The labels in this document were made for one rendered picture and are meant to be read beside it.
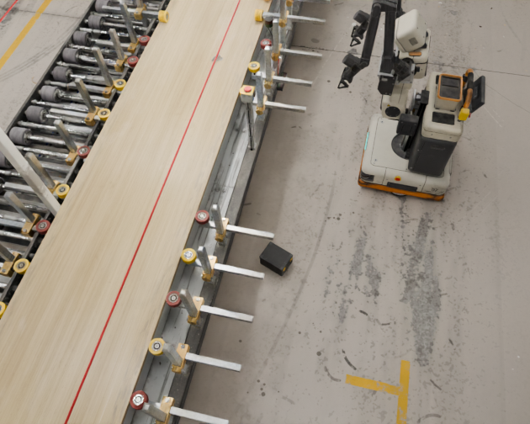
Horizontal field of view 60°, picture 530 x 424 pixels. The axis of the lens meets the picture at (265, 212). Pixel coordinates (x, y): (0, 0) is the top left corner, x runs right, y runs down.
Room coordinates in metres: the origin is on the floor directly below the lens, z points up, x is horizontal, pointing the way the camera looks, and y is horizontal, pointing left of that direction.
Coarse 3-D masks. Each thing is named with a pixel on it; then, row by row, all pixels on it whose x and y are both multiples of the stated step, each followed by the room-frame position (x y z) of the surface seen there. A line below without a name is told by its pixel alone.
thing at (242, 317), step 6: (180, 306) 0.84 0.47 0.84; (204, 306) 0.83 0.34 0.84; (204, 312) 0.81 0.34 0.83; (210, 312) 0.80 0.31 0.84; (216, 312) 0.80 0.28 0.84; (222, 312) 0.80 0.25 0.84; (228, 312) 0.79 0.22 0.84; (234, 312) 0.79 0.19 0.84; (234, 318) 0.77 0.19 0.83; (240, 318) 0.76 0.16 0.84; (246, 318) 0.76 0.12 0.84; (252, 318) 0.76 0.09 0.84
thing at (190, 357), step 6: (162, 354) 0.60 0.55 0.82; (186, 354) 0.59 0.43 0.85; (192, 354) 0.59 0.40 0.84; (192, 360) 0.56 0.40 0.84; (198, 360) 0.56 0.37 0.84; (204, 360) 0.56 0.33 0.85; (210, 360) 0.56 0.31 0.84; (216, 360) 0.56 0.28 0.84; (216, 366) 0.53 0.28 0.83; (222, 366) 0.53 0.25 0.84; (228, 366) 0.52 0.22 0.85; (234, 366) 0.52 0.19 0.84; (240, 366) 0.52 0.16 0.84; (240, 372) 0.50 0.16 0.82
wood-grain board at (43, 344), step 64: (192, 0) 3.34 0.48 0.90; (256, 0) 3.29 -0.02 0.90; (192, 64) 2.60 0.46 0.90; (128, 128) 2.04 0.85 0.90; (192, 128) 2.01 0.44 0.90; (128, 192) 1.54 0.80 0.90; (192, 192) 1.51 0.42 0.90; (64, 256) 1.14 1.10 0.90; (128, 256) 1.12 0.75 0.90; (0, 320) 0.80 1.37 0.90; (64, 320) 0.78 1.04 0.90; (128, 320) 0.76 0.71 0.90; (0, 384) 0.49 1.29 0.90; (64, 384) 0.47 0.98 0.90; (128, 384) 0.45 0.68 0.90
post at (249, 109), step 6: (246, 108) 1.98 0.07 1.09; (252, 108) 2.00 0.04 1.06; (246, 114) 1.98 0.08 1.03; (252, 114) 1.99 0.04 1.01; (246, 120) 1.98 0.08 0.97; (252, 120) 1.98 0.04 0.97; (252, 126) 1.97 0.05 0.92; (252, 132) 1.97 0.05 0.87; (252, 138) 1.97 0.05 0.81; (252, 144) 1.97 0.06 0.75
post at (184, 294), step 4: (180, 292) 0.80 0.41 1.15; (184, 292) 0.80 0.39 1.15; (188, 292) 0.81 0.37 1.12; (180, 296) 0.78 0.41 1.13; (184, 296) 0.78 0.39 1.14; (188, 296) 0.79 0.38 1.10; (184, 300) 0.78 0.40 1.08; (188, 300) 0.78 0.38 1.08; (192, 300) 0.80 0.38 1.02; (184, 304) 0.78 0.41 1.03; (188, 304) 0.78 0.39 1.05; (192, 304) 0.79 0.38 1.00; (188, 308) 0.78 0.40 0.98; (192, 308) 0.78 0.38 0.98; (196, 308) 0.81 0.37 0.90; (188, 312) 0.78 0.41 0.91; (192, 312) 0.78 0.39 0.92; (196, 312) 0.79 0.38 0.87; (200, 320) 0.80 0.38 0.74
